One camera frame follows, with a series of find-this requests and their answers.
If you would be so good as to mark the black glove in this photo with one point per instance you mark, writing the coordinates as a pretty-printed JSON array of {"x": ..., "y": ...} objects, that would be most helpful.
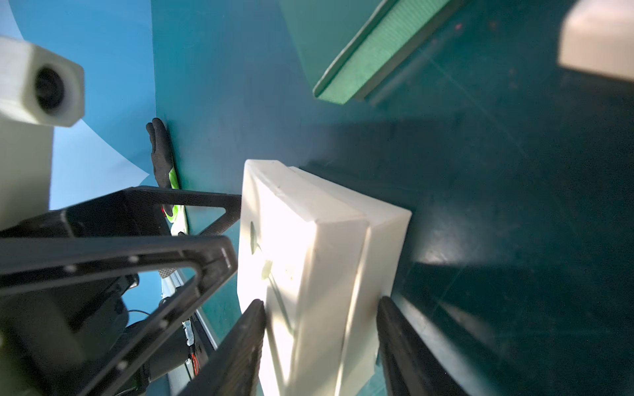
[{"x": 162, "y": 155}]

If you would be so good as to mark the green jewelry box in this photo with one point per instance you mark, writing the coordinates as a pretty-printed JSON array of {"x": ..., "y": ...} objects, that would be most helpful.
[{"x": 347, "y": 48}]

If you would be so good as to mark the front aluminium rail track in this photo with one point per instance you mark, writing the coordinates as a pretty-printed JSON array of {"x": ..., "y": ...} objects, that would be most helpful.
[{"x": 199, "y": 339}]

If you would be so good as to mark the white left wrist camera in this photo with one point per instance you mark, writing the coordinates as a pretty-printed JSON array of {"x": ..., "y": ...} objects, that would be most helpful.
[{"x": 40, "y": 90}]

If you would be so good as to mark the white lotus box lid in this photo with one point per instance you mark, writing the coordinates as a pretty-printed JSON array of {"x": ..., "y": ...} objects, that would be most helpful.
[{"x": 597, "y": 38}]

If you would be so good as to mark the white flower gift box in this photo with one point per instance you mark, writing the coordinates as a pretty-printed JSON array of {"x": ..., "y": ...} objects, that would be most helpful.
[{"x": 319, "y": 256}]

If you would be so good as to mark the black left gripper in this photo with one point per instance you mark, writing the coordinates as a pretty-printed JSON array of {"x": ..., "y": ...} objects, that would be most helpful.
[{"x": 65, "y": 326}]

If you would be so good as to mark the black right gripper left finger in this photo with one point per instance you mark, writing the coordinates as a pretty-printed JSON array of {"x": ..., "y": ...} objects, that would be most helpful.
[{"x": 233, "y": 368}]

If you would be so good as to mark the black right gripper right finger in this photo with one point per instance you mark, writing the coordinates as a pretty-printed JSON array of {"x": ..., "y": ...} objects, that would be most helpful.
[{"x": 409, "y": 367}]

